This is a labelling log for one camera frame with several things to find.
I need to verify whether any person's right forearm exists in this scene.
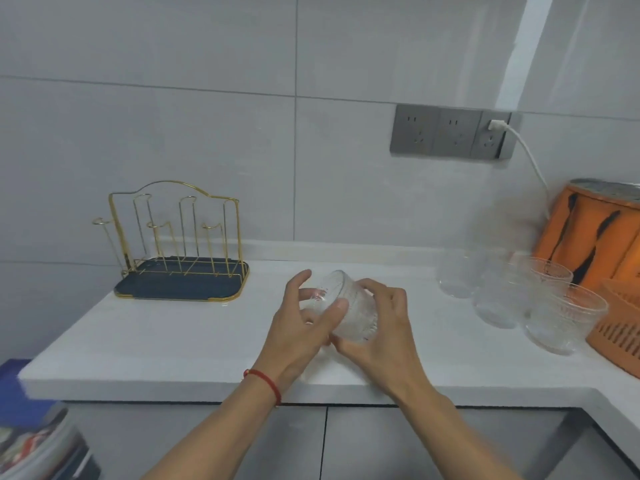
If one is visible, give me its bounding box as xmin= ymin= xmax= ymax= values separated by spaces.
xmin=391 ymin=377 xmax=524 ymax=480

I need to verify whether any person's left hand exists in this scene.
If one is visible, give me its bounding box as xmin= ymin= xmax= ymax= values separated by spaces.
xmin=251 ymin=271 xmax=350 ymax=390

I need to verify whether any person's left forearm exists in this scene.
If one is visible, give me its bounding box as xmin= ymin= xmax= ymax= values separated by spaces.
xmin=142 ymin=372 xmax=281 ymax=480

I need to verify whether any blue container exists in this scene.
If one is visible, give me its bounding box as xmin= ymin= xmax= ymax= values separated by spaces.
xmin=0 ymin=360 xmax=57 ymax=431

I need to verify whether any dark blue drip tray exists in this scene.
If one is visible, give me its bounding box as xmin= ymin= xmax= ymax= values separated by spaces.
xmin=114 ymin=257 xmax=250 ymax=302

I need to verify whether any orange black-striped appliance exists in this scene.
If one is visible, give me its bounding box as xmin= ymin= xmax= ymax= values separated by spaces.
xmin=532 ymin=178 xmax=640 ymax=295

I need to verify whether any clear textured glass cup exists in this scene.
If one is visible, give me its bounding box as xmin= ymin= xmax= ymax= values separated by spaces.
xmin=300 ymin=270 xmax=379 ymax=344
xmin=525 ymin=283 xmax=609 ymax=355
xmin=515 ymin=256 xmax=574 ymax=296
xmin=437 ymin=250 xmax=482 ymax=299
xmin=472 ymin=260 xmax=532 ymax=329

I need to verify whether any white power cable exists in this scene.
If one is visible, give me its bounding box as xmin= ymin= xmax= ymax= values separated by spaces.
xmin=504 ymin=125 xmax=552 ymax=221

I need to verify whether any orange slotted plastic basket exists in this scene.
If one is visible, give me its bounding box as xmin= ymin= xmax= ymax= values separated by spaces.
xmin=586 ymin=279 xmax=640 ymax=379

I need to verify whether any grey wall socket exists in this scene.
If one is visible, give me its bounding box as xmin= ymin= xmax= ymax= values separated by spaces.
xmin=471 ymin=111 xmax=513 ymax=161
xmin=390 ymin=104 xmax=441 ymax=156
xmin=434 ymin=108 xmax=483 ymax=158

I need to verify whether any gold wire cup rack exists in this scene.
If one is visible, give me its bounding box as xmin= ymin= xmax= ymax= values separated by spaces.
xmin=93 ymin=181 xmax=249 ymax=281

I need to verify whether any grey cabinet door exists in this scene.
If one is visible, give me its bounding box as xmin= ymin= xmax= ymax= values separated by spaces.
xmin=320 ymin=406 xmax=586 ymax=480
xmin=65 ymin=404 xmax=328 ymax=480

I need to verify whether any person's right hand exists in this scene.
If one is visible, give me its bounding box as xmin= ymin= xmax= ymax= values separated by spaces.
xmin=330 ymin=278 xmax=432 ymax=398

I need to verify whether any red string bracelet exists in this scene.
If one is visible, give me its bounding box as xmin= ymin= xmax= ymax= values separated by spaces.
xmin=243 ymin=369 xmax=282 ymax=406

